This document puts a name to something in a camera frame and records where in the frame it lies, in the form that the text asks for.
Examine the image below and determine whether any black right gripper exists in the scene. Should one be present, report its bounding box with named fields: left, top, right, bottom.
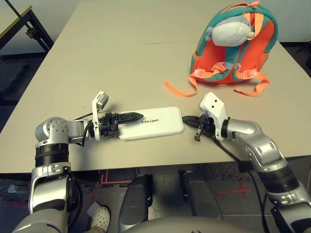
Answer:
left=182, top=113, right=218, bottom=141

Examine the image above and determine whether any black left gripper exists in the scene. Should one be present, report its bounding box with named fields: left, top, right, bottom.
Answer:
left=98, top=111, right=145, bottom=141

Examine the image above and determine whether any white plastic pencil case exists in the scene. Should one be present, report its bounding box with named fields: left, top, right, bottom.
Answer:
left=118, top=106, right=185, bottom=142

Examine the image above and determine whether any orange and teal backpack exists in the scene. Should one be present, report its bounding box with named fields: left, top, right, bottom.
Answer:
left=163, top=0, right=279, bottom=99

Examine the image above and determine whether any grey white plush toy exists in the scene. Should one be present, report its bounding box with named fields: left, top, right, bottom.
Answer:
left=206, top=16, right=257, bottom=48

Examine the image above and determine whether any black table foot bar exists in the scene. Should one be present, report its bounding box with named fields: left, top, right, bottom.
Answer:
left=237, top=159, right=255, bottom=173

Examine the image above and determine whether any grey right robot leg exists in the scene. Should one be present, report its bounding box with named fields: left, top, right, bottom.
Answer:
left=179, top=170, right=223, bottom=220

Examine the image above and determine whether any grey robot leg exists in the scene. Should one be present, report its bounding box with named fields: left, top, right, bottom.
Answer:
left=120, top=174, right=154, bottom=228
left=179, top=170, right=223, bottom=220

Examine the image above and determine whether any grey left robot leg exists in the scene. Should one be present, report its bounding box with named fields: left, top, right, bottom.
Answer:
left=120, top=174, right=154, bottom=228

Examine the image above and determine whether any small grey floor pad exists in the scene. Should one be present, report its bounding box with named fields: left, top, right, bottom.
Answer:
left=86, top=201, right=100, bottom=218

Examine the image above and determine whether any white perforated shoe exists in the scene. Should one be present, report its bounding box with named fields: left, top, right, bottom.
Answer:
left=93, top=205, right=112, bottom=232

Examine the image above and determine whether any grey robot torso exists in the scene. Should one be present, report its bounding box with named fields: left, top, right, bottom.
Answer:
left=125, top=217, right=270, bottom=233

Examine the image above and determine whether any grey cylinder floor object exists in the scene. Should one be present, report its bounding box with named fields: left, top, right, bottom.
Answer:
left=7, top=184, right=26, bottom=194

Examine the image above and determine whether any black framed side desk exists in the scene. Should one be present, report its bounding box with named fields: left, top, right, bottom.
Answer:
left=0, top=4, right=55, bottom=58

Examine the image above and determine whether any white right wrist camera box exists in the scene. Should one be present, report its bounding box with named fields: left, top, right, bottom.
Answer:
left=198, top=92, right=231, bottom=142

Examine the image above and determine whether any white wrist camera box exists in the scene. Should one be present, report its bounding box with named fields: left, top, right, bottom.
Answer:
left=91, top=90, right=110, bottom=142
left=198, top=92, right=231, bottom=142

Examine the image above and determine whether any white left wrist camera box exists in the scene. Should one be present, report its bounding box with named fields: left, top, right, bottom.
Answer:
left=91, top=90, right=110, bottom=142

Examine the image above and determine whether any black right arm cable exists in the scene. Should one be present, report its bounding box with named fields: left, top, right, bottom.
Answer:
left=211, top=134, right=270, bottom=233

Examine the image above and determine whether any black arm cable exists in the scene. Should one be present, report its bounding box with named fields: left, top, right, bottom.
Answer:
left=211, top=134, right=270, bottom=233
left=72, top=112, right=96, bottom=148

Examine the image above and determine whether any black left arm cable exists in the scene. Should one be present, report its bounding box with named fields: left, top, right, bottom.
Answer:
left=72, top=112, right=96, bottom=148

